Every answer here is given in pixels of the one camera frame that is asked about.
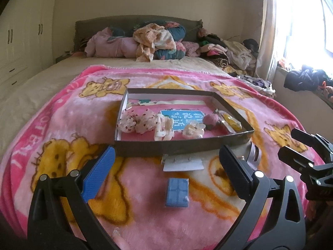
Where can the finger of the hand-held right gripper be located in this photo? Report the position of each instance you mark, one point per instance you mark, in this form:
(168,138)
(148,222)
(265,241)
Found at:
(316,143)
(294,156)

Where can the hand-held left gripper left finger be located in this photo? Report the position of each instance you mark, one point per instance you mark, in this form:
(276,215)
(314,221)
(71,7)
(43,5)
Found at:
(100,172)

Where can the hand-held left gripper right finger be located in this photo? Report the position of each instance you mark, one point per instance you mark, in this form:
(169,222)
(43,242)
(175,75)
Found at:
(234,169)

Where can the dark pink pompom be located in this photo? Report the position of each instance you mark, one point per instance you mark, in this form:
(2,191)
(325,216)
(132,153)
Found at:
(211,121)

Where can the translucent flower hair clip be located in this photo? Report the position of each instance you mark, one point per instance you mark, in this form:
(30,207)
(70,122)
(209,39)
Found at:
(193,130)

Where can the grey shallow cardboard box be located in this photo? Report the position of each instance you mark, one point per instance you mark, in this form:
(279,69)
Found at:
(182,147)

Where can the dotted sheer scrunchie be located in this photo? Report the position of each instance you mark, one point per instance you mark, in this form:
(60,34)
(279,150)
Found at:
(147,121)
(128,121)

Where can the small blue box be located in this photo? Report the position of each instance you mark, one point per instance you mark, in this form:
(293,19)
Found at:
(177,192)

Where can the white hair claw clip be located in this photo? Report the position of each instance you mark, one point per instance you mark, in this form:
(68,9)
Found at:
(164,131)

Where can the person's left hand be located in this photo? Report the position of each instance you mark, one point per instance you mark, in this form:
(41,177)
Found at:
(124,242)

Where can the purple hair clip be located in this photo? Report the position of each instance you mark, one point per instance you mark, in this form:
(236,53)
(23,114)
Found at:
(252,155)

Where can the dark clothes on windowsill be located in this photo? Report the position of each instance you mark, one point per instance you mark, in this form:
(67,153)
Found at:
(325,96)

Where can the white earring card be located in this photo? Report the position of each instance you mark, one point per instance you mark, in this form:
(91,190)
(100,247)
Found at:
(182,165)

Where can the pink bear printed blanket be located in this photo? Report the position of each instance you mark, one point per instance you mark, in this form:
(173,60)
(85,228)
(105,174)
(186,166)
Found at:
(78,109)

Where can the purple crumpled clothing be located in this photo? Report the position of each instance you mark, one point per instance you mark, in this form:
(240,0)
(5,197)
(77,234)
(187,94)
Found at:
(256,83)

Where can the bed with beige sheet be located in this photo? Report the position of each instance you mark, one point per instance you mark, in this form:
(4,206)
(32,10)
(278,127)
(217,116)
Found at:
(39,83)

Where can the pile of mixed clothes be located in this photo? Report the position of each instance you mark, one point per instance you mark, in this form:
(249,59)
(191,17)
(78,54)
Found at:
(229,52)

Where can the bright window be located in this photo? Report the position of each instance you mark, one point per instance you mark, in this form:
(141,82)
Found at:
(304,26)

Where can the pale curtain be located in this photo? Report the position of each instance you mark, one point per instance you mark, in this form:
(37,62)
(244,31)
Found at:
(269,31)

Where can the pink plush garment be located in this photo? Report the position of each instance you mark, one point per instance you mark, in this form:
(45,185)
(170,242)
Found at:
(109,47)

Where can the pink knitted garment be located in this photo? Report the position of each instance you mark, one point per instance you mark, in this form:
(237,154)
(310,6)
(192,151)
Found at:
(191,49)

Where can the pile of clothes on bed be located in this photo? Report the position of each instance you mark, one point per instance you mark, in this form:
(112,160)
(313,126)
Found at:
(169,54)

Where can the beige patterned garment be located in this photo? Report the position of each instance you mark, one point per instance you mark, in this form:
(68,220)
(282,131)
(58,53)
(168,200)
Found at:
(148,36)

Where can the grey padded headboard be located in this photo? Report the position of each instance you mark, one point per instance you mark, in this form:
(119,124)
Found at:
(85,28)

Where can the cream built-in wardrobe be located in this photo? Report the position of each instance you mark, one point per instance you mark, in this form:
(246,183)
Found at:
(20,31)

